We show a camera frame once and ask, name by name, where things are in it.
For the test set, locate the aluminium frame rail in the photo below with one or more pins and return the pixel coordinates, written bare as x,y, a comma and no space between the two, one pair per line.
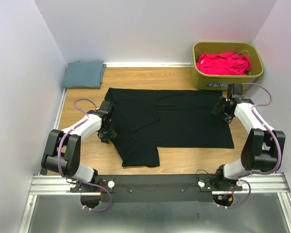
63,205

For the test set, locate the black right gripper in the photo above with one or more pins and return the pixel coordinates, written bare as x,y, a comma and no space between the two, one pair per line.
217,110

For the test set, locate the black t-shirt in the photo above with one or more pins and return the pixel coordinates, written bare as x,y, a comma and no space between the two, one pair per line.
145,120

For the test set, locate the pink t-shirt in bin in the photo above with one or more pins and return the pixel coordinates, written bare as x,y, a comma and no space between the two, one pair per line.
226,64

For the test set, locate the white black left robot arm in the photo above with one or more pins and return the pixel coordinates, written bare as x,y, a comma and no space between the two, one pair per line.
62,152

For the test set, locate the folded blue-grey t-shirt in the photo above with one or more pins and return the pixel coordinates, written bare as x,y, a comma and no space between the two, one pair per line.
81,74

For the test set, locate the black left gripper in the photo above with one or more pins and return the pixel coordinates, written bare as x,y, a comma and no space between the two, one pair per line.
105,138

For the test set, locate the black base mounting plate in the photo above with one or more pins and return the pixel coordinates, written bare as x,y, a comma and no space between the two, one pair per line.
165,188

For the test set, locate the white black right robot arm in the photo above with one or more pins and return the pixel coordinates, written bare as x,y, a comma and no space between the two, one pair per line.
263,150

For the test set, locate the olive green plastic bin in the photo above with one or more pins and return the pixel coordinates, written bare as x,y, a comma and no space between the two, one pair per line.
220,82

